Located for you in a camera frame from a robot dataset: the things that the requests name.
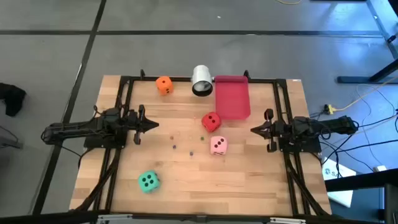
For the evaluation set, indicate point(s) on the black bag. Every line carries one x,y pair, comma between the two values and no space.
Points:
12,96

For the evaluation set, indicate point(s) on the grey metal desk beam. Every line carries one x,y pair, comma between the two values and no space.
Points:
383,26

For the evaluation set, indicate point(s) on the large red plush die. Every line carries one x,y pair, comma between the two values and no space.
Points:
211,122

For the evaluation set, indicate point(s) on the white cylinder cup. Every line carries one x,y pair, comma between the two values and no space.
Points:
202,74

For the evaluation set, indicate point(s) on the white cardboard box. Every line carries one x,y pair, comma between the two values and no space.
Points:
340,193

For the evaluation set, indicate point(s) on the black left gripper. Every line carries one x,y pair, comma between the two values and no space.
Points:
136,124

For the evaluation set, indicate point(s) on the large pink plush die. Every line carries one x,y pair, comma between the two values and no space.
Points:
218,145

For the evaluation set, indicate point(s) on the white power adapter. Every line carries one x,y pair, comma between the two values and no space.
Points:
380,168

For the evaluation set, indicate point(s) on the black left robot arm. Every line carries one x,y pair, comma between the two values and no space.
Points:
77,129

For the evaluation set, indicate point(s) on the silver metal bracket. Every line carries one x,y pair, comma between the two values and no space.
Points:
115,217
287,221

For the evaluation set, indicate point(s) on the grey metal foot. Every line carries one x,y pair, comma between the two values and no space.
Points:
9,143

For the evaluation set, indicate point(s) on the black crossbeam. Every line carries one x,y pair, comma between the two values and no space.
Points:
46,217

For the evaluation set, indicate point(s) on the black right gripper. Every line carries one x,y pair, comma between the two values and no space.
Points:
280,130

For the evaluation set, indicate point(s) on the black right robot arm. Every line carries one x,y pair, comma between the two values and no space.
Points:
326,124

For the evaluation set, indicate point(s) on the pink translucent plastic bin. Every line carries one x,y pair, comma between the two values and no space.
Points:
232,99

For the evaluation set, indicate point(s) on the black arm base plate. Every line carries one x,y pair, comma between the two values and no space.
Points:
102,144
304,149

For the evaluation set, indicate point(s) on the black desk leg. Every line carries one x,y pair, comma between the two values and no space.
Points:
354,80

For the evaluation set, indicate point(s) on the black side table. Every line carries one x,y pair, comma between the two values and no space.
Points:
360,183

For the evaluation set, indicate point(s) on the black aluminium table frame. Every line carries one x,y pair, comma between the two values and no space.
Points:
146,78

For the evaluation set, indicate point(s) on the large green plush die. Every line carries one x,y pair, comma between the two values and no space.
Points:
149,181

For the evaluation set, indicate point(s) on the large orange plush die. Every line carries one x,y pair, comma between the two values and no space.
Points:
164,85

